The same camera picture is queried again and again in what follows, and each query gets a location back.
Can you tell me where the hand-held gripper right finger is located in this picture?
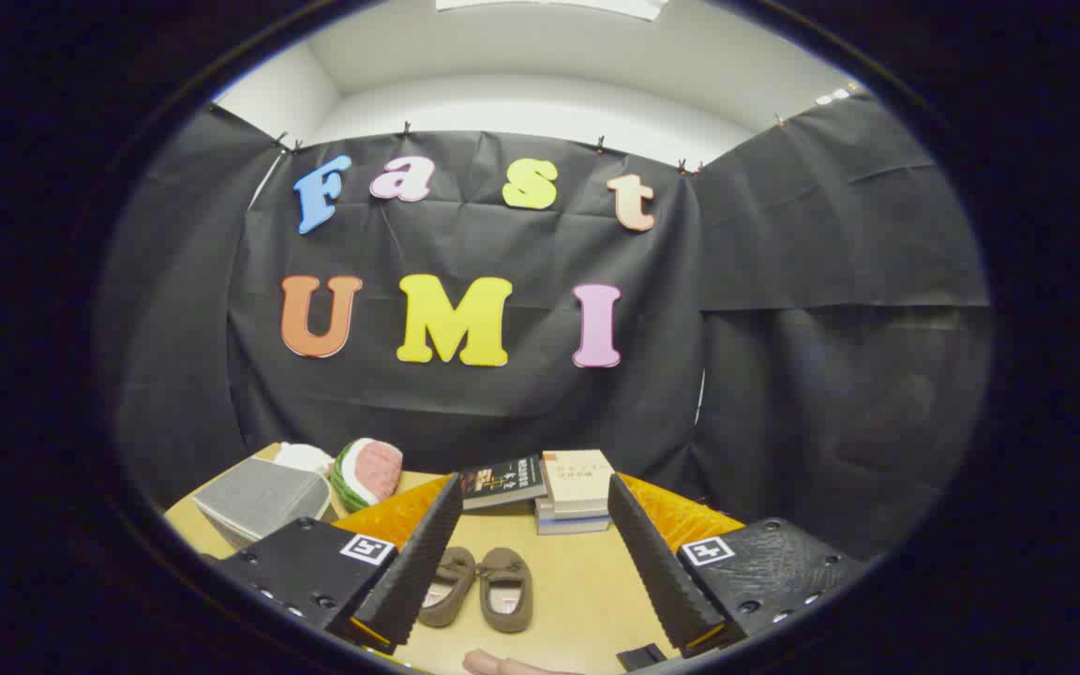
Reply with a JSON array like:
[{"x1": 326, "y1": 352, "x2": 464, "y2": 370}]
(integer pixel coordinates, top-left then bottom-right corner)
[{"x1": 607, "y1": 472, "x2": 871, "y2": 660}]

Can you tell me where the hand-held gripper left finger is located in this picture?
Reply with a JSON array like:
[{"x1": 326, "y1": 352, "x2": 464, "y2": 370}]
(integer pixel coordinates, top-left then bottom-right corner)
[{"x1": 201, "y1": 472, "x2": 465, "y2": 655}]

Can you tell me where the brown fuzzy shoe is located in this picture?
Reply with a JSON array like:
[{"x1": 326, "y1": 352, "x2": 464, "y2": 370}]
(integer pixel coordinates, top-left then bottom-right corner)
[
  {"x1": 418, "y1": 547, "x2": 478, "y2": 628},
  {"x1": 478, "y1": 548, "x2": 534, "y2": 634}
]

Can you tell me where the grey fabric storage box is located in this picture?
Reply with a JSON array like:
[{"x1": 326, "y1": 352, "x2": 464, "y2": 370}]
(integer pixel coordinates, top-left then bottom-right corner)
[{"x1": 191, "y1": 457, "x2": 333, "y2": 549}]

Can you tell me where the blue cover book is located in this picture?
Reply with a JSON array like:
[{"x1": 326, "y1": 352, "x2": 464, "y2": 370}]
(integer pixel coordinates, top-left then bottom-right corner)
[{"x1": 536, "y1": 514, "x2": 612, "y2": 536}]

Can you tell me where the watermelon slice plush toy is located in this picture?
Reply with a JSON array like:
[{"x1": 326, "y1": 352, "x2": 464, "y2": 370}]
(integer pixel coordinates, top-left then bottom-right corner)
[{"x1": 329, "y1": 438, "x2": 404, "y2": 512}]

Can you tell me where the grey cover book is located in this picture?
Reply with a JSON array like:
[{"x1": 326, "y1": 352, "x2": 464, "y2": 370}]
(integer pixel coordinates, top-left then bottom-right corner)
[{"x1": 535, "y1": 497, "x2": 610, "y2": 523}]

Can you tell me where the beige cover book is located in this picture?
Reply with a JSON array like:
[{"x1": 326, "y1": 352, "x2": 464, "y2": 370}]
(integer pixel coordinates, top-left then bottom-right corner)
[{"x1": 540, "y1": 449, "x2": 616, "y2": 517}]

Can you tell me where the black cover book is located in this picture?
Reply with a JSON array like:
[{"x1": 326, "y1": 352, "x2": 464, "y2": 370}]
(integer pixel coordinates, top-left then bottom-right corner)
[{"x1": 458, "y1": 455, "x2": 548, "y2": 512}]

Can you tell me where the white plush toy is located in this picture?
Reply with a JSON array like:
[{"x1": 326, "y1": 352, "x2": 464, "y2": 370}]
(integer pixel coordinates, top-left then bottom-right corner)
[{"x1": 273, "y1": 442, "x2": 337, "y2": 479}]

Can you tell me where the white ceiling light panel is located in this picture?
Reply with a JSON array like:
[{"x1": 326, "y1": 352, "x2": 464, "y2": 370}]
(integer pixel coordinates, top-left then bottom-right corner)
[{"x1": 435, "y1": 0, "x2": 670, "y2": 22}]

